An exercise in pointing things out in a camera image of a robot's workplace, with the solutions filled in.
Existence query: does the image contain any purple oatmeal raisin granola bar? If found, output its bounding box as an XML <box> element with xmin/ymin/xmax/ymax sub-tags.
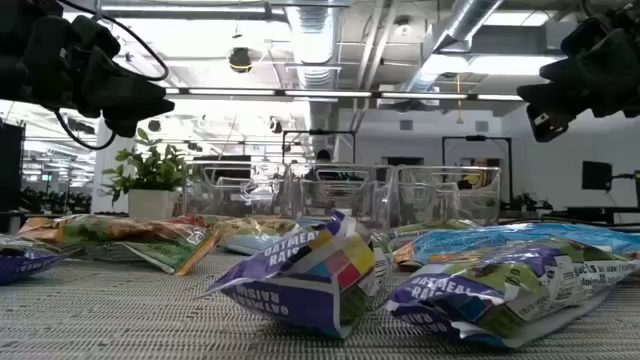
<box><xmin>0</xmin><ymin>233</ymin><xmax>69</xmax><ymax>286</ymax></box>
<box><xmin>197</xmin><ymin>209</ymin><xmax>382</xmax><ymax>341</ymax></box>
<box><xmin>384</xmin><ymin>237</ymin><xmax>640</xmax><ymax>349</ymax></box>

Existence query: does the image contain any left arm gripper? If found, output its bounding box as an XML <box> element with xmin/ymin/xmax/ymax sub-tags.
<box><xmin>22</xmin><ymin>22</ymin><xmax>177</xmax><ymax>139</ymax></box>

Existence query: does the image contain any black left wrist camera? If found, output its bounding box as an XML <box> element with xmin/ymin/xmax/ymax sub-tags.
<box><xmin>73</xmin><ymin>14</ymin><xmax>122</xmax><ymax>59</ymax></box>

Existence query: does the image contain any grey woven placemat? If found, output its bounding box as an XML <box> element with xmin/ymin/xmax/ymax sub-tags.
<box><xmin>0</xmin><ymin>248</ymin><xmax>640</xmax><ymax>360</ymax></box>

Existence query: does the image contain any person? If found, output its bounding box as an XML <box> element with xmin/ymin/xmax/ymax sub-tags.
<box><xmin>457</xmin><ymin>158</ymin><xmax>501</xmax><ymax>191</ymax></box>
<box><xmin>303</xmin><ymin>148</ymin><xmax>366</xmax><ymax>184</ymax></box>

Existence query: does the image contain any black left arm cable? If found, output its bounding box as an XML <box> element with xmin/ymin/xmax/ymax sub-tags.
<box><xmin>52</xmin><ymin>0</ymin><xmax>170</xmax><ymax>152</ymax></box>

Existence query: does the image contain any silver spiral ceiling duct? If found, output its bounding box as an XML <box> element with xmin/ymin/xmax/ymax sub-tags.
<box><xmin>285</xmin><ymin>0</ymin><xmax>342</xmax><ymax>90</ymax></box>

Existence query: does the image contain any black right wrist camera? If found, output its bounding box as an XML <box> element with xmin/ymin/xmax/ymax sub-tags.
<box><xmin>559</xmin><ymin>17</ymin><xmax>609</xmax><ymax>57</ymax></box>

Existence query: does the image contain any black ceiling-mounted device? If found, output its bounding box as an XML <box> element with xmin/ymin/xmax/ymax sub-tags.
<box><xmin>228</xmin><ymin>47</ymin><xmax>253</xmax><ymax>75</ymax></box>

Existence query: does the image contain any green leafy plant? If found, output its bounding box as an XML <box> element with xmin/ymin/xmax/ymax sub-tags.
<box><xmin>101</xmin><ymin>127</ymin><xmax>189</xmax><ymax>204</ymax></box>

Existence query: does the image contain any black cabinet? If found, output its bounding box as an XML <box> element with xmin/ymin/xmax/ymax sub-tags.
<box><xmin>0</xmin><ymin>122</ymin><xmax>26</xmax><ymax>214</ymax></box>

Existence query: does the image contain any black monitor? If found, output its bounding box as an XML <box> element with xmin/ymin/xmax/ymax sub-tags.
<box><xmin>581</xmin><ymin>160</ymin><xmax>614</xmax><ymax>192</ymax></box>

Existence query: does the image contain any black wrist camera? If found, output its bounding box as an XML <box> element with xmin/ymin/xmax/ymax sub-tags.
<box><xmin>73</xmin><ymin>14</ymin><xmax>122</xmax><ymax>59</ymax></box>
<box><xmin>559</xmin><ymin>17</ymin><xmax>609</xmax><ymax>57</ymax></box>

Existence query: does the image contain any black desk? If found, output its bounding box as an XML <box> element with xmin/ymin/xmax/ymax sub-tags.
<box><xmin>564</xmin><ymin>205</ymin><xmax>640</xmax><ymax>225</ymax></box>

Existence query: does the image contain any white plant pot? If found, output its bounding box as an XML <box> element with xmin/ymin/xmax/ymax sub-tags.
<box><xmin>127</xmin><ymin>188</ymin><xmax>178</xmax><ymax>221</ymax></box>

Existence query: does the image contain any silver slanted ceiling duct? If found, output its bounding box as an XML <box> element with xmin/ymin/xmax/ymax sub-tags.
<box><xmin>399</xmin><ymin>0</ymin><xmax>505</xmax><ymax>94</ymax></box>

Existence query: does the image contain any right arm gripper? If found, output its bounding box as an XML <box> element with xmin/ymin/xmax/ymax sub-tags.
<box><xmin>516</xmin><ymin>28</ymin><xmax>640</xmax><ymax>144</ymax></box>

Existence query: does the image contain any clear plastic bin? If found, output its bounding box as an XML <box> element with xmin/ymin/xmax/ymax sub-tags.
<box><xmin>394</xmin><ymin>165</ymin><xmax>502</xmax><ymax>227</ymax></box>
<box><xmin>289</xmin><ymin>163</ymin><xmax>397</xmax><ymax>231</ymax></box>
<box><xmin>182</xmin><ymin>160</ymin><xmax>292</xmax><ymax>224</ymax></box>

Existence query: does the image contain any black metal frame stand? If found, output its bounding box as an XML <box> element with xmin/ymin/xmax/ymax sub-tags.
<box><xmin>441</xmin><ymin>134</ymin><xmax>514</xmax><ymax>206</ymax></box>
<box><xmin>281</xmin><ymin>128</ymin><xmax>358</xmax><ymax>166</ymax></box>

